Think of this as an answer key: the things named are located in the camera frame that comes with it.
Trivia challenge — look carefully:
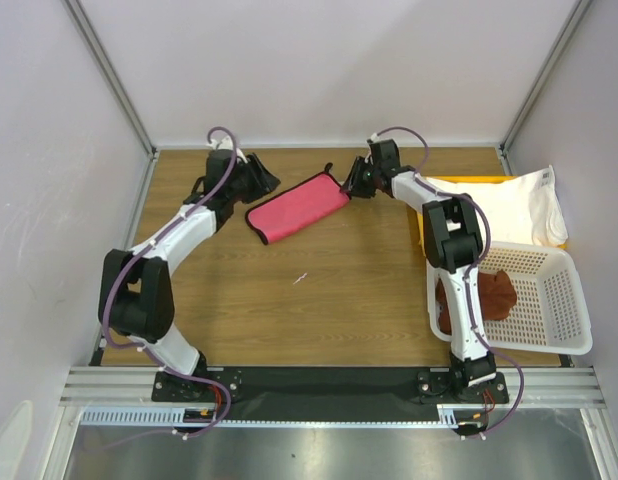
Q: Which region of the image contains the pink cloth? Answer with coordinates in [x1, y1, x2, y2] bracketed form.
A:
[245, 162, 350, 245]

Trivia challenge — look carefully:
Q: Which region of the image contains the white towel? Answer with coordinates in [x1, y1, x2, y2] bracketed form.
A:
[428, 170, 568, 247]

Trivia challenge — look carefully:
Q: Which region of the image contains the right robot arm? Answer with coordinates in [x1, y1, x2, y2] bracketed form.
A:
[341, 135, 496, 402]

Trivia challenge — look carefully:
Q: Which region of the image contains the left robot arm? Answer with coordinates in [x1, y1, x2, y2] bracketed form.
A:
[98, 147, 280, 400]

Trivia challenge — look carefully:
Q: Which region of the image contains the yellow plastic tray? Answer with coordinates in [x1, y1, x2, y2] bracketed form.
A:
[406, 175, 570, 251]

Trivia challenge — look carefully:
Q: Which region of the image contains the white towel label tag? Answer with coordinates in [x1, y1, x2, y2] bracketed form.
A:
[536, 166, 555, 189]

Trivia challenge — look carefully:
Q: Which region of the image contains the brown cloth in basket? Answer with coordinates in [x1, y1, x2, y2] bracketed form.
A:
[435, 270, 517, 335]

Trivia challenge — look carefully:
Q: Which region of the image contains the white perforated plastic basket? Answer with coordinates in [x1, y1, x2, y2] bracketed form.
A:
[426, 242, 593, 359]

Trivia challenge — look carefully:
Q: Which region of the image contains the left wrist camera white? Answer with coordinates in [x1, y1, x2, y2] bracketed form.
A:
[207, 136, 248, 163]

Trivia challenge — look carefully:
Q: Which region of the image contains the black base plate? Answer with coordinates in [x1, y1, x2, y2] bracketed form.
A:
[151, 365, 510, 422]

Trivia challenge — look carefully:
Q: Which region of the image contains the aluminium frame post left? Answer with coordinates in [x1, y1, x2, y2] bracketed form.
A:
[60, 0, 157, 158]

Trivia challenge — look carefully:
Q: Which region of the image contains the aluminium frame post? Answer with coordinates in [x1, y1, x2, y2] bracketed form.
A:
[60, 0, 157, 158]
[498, 0, 594, 158]

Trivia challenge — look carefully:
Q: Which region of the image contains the aluminium frame post right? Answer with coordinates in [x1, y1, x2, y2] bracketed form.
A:
[498, 0, 594, 158]

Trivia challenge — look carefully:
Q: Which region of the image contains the aluminium front rail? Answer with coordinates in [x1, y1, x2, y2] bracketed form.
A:
[60, 366, 605, 408]

